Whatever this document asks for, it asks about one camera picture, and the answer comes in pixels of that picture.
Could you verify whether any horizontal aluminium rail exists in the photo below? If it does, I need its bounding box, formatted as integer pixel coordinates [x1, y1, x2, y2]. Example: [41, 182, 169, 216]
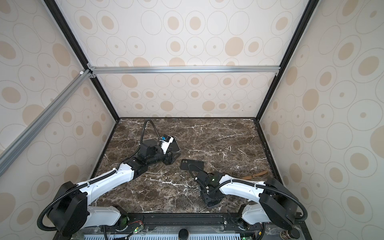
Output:
[90, 66, 280, 74]

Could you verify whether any black phone case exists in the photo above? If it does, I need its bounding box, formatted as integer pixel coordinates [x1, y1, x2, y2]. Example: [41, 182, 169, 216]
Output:
[180, 159, 205, 172]

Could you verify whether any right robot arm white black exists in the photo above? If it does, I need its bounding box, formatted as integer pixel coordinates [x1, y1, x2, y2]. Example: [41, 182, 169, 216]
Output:
[191, 170, 308, 231]

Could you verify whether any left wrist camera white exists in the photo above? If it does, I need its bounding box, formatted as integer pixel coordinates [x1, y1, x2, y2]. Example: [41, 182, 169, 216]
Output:
[160, 135, 174, 154]

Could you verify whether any black base frame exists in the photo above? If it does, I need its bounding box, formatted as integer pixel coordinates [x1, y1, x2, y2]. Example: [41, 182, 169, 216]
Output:
[60, 213, 311, 240]

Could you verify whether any black round knob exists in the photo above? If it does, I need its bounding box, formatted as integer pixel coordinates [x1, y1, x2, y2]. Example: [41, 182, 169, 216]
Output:
[178, 229, 190, 240]

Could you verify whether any black button right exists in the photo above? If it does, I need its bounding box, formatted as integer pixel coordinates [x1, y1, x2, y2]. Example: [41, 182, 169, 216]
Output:
[285, 228, 300, 240]

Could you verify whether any brown leather strap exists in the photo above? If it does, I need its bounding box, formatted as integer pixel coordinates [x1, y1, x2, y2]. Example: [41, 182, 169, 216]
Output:
[241, 170, 269, 181]

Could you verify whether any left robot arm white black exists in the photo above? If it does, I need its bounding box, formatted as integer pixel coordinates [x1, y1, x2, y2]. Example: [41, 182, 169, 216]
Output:
[37, 135, 181, 237]

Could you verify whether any diagonal aluminium rail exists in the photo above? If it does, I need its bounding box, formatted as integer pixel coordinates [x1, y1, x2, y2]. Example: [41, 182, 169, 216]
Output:
[1, 69, 91, 175]

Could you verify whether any blue phone black screen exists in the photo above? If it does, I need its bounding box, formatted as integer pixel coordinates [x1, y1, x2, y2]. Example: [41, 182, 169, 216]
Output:
[169, 138, 181, 153]

